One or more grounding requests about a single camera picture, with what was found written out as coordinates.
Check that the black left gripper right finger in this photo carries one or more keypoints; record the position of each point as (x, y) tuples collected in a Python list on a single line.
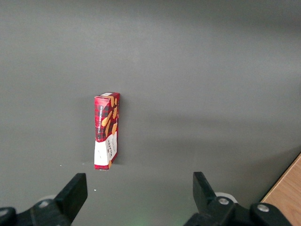
[(211, 212)]

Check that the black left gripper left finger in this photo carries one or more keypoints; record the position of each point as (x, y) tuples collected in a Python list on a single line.
[(61, 207)]

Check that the wooden two-drawer cabinet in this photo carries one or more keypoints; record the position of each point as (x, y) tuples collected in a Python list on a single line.
[(287, 200)]

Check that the red shortbread cookie box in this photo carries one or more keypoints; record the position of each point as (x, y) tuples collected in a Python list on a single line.
[(105, 131)]

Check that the dark grey table mat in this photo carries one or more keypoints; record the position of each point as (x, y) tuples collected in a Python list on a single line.
[(188, 70)]

